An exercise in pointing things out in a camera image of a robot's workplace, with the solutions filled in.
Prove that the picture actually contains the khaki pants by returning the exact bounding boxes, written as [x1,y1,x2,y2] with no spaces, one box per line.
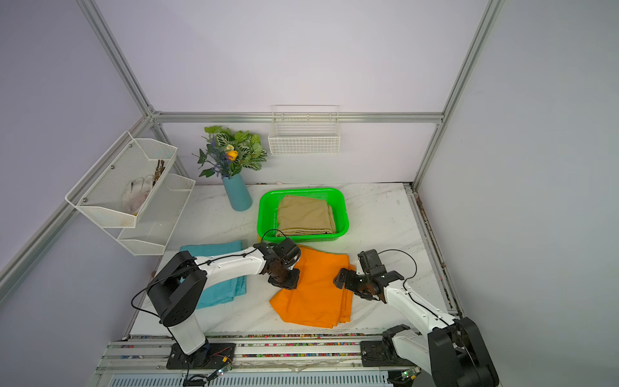
[277,195,336,236]

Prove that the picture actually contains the green plastic basket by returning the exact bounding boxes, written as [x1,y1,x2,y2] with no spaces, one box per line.
[256,187,350,243]

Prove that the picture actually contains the orange pants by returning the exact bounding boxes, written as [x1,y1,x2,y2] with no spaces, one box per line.
[269,246,354,329]

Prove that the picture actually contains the teal pants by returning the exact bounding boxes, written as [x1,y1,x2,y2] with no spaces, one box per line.
[179,240,247,310]

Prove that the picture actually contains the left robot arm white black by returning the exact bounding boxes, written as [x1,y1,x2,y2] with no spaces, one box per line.
[144,238,301,356]

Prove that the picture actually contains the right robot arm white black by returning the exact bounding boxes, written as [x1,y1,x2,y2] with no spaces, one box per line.
[334,250,500,386]

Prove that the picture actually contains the teal vase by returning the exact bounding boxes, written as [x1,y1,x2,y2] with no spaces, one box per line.
[222,174,253,212]

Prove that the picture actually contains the artificial flower bouquet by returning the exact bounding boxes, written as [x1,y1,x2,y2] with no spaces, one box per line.
[195,126,268,178]

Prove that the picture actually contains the clear glove in shelf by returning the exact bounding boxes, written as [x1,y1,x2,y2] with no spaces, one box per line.
[122,175,154,215]

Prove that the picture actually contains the white mesh two-tier shelf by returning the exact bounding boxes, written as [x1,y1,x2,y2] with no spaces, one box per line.
[65,132,195,256]

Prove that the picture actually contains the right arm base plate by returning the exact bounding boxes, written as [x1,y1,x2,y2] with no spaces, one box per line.
[359,341,414,367]

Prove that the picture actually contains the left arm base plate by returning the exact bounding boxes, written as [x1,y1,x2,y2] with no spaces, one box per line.
[166,343,236,371]

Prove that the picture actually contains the white wire wall basket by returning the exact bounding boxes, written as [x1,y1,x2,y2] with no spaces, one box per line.
[269,105,341,156]

